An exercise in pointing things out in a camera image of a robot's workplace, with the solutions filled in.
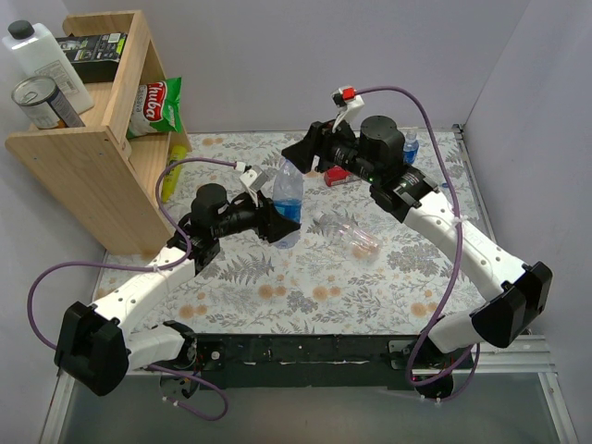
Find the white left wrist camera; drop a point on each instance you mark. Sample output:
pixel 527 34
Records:
pixel 252 179

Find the metal tin can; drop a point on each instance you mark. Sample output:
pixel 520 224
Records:
pixel 45 105

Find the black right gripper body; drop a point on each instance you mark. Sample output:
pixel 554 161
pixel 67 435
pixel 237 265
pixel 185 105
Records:
pixel 317 144

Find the wooden shelf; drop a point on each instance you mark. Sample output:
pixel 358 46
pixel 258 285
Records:
pixel 105 180

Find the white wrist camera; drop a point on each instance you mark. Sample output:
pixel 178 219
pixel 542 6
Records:
pixel 252 179
pixel 348 103

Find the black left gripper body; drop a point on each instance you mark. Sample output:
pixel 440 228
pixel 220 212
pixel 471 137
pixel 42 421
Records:
pixel 266 217

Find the floral patterned table mat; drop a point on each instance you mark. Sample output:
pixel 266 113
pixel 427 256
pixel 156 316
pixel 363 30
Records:
pixel 312 287

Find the red toothpaste box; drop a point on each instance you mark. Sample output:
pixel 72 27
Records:
pixel 337 176

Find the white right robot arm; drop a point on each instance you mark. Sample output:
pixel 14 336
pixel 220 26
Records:
pixel 514 292

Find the green white snack bag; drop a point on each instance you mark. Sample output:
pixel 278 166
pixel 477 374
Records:
pixel 156 109

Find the blue label crushed bottle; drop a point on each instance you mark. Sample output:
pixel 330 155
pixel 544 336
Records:
pixel 288 191

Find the Pocari Sweat blue label bottle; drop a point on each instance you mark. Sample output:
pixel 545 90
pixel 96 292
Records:
pixel 410 147

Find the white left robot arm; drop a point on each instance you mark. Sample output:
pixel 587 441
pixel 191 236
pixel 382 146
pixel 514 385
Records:
pixel 98 343

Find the clear bottle white cap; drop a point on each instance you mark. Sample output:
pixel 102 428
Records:
pixel 348 237

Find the white bottle black cap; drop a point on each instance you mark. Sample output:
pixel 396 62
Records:
pixel 39 54

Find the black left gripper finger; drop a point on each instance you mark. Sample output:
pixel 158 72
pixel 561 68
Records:
pixel 270 212
pixel 277 227

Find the yellow marker tube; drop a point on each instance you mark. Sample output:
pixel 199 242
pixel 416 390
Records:
pixel 170 181

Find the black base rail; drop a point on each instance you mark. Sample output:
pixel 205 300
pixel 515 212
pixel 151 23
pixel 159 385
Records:
pixel 245 361

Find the black green box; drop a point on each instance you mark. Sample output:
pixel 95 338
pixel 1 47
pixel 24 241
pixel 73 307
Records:
pixel 96 57

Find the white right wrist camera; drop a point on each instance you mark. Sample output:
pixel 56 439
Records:
pixel 348 103

